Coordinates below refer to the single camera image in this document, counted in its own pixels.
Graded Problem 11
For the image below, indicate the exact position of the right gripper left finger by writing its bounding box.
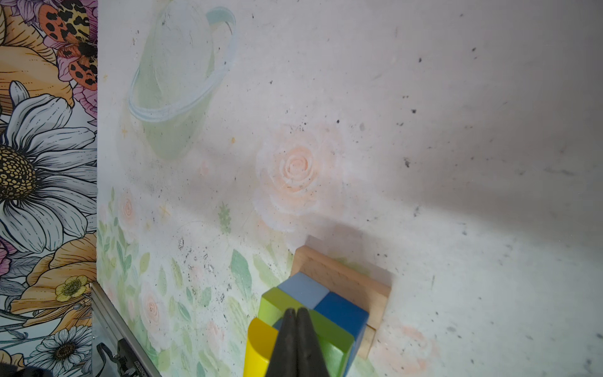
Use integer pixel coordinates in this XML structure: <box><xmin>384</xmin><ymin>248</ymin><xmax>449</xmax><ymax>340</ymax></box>
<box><xmin>265</xmin><ymin>308</ymin><xmax>297</xmax><ymax>377</ymax></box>

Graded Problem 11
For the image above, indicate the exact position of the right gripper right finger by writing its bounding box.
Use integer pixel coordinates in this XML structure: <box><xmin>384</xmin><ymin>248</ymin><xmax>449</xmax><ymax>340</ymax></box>
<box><xmin>296</xmin><ymin>307</ymin><xmax>329</xmax><ymax>377</ymax></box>

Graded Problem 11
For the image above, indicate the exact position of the dark green wooden cube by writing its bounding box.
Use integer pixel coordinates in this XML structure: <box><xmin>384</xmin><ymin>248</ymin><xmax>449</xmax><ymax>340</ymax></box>
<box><xmin>309</xmin><ymin>309</ymin><xmax>355</xmax><ymax>377</ymax></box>

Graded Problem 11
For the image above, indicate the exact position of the yellow wooden block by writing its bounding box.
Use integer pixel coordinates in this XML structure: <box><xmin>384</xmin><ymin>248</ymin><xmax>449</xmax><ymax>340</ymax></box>
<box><xmin>243</xmin><ymin>318</ymin><xmax>278</xmax><ymax>377</ymax></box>

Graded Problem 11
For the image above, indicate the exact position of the natural wood plank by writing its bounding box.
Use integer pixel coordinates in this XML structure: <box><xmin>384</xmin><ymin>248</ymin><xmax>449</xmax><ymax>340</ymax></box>
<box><xmin>356</xmin><ymin>325</ymin><xmax>376</xmax><ymax>360</ymax></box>
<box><xmin>291</xmin><ymin>246</ymin><xmax>391</xmax><ymax>331</ymax></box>

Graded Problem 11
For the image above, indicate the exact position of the dark blue wooden cube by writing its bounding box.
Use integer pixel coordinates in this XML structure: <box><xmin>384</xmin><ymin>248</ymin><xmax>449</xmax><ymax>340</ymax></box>
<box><xmin>315</xmin><ymin>292</ymin><xmax>369</xmax><ymax>376</ymax></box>

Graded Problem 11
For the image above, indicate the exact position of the light blue wooden cube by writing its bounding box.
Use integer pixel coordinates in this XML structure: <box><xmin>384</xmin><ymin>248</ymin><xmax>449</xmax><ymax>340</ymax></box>
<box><xmin>278</xmin><ymin>272</ymin><xmax>330</xmax><ymax>309</ymax></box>

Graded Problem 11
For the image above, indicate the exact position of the lime green wooden cube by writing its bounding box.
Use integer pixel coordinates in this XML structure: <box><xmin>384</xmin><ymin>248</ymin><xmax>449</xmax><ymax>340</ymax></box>
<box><xmin>258</xmin><ymin>287</ymin><xmax>303</xmax><ymax>326</ymax></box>

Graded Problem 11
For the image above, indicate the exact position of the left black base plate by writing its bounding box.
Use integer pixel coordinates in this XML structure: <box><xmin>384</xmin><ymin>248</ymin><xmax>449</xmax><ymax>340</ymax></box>
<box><xmin>96</xmin><ymin>339</ymin><xmax>151</xmax><ymax>377</ymax></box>

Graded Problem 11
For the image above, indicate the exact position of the aluminium mounting rail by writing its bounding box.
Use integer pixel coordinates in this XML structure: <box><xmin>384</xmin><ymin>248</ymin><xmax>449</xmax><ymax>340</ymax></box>
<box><xmin>91</xmin><ymin>282</ymin><xmax>160</xmax><ymax>376</ymax></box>

